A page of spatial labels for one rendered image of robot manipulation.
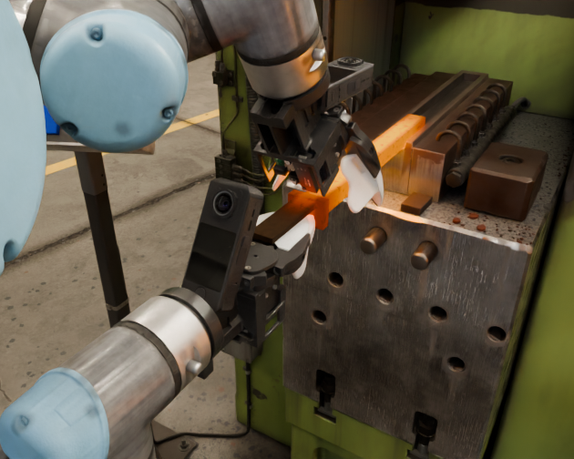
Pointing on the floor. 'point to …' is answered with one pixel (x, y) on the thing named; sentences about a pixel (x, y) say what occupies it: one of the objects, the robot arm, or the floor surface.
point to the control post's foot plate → (177, 449)
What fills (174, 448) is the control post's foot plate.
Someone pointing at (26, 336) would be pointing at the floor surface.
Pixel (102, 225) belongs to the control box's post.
